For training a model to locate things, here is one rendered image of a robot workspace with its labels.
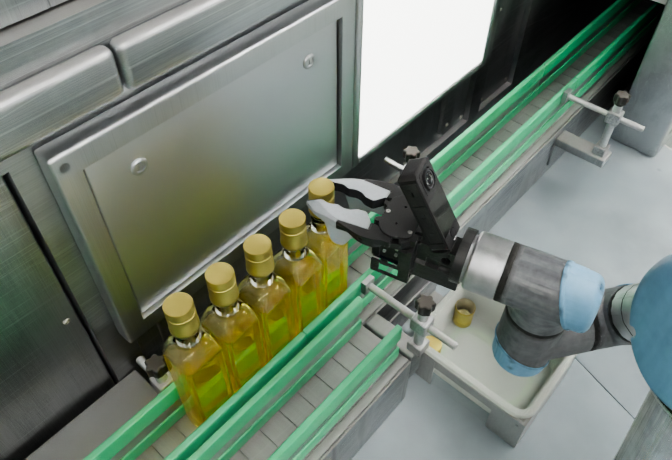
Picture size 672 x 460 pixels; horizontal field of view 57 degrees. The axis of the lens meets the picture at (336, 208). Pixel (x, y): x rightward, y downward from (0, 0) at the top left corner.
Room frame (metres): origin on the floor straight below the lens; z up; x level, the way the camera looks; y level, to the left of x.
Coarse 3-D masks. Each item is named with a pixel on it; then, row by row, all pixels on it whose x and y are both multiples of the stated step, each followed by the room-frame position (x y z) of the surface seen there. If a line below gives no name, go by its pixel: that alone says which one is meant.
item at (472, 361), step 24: (456, 288) 0.64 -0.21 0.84; (432, 312) 0.59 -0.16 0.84; (480, 312) 0.63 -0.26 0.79; (456, 336) 0.59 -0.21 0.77; (480, 336) 0.59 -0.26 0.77; (456, 360) 0.54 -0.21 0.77; (480, 360) 0.54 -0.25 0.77; (552, 360) 0.53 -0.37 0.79; (480, 384) 0.46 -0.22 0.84; (504, 384) 0.50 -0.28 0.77; (528, 384) 0.50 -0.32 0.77; (552, 384) 0.46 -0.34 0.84; (504, 408) 0.42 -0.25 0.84; (528, 408) 0.42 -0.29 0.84
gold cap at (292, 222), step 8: (280, 216) 0.52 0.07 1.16; (288, 216) 0.52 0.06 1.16; (296, 216) 0.52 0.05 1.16; (304, 216) 0.52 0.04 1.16; (280, 224) 0.51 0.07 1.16; (288, 224) 0.51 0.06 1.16; (296, 224) 0.51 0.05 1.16; (304, 224) 0.51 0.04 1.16; (280, 232) 0.51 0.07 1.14; (288, 232) 0.50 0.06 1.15; (296, 232) 0.50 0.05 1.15; (304, 232) 0.51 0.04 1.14; (280, 240) 0.51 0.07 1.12; (288, 240) 0.50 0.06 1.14; (296, 240) 0.50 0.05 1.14; (304, 240) 0.51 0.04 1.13; (288, 248) 0.50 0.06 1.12; (296, 248) 0.50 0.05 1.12
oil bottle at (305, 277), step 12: (312, 252) 0.52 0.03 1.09; (276, 264) 0.51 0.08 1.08; (288, 264) 0.50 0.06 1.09; (300, 264) 0.50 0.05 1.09; (312, 264) 0.51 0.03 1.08; (288, 276) 0.49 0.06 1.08; (300, 276) 0.49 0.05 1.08; (312, 276) 0.50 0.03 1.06; (300, 288) 0.49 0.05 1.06; (312, 288) 0.50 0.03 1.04; (300, 300) 0.48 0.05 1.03; (312, 300) 0.50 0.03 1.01; (300, 312) 0.48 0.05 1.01; (312, 312) 0.50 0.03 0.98; (300, 324) 0.48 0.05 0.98
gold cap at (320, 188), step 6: (312, 180) 0.58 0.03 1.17; (318, 180) 0.58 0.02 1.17; (324, 180) 0.58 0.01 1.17; (330, 180) 0.58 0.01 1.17; (312, 186) 0.57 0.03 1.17; (318, 186) 0.57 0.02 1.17; (324, 186) 0.57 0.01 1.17; (330, 186) 0.57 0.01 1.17; (312, 192) 0.56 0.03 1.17; (318, 192) 0.56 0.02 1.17; (324, 192) 0.56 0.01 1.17; (330, 192) 0.56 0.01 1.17; (312, 198) 0.55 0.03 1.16; (318, 198) 0.55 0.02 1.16; (324, 198) 0.55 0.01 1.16; (330, 198) 0.55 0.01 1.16
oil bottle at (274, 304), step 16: (240, 288) 0.47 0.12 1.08; (256, 288) 0.46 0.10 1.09; (272, 288) 0.46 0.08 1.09; (288, 288) 0.48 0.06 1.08; (256, 304) 0.45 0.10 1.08; (272, 304) 0.45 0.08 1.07; (288, 304) 0.47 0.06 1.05; (272, 320) 0.45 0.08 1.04; (288, 320) 0.47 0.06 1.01; (272, 336) 0.45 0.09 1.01; (288, 336) 0.47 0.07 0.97; (272, 352) 0.44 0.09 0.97
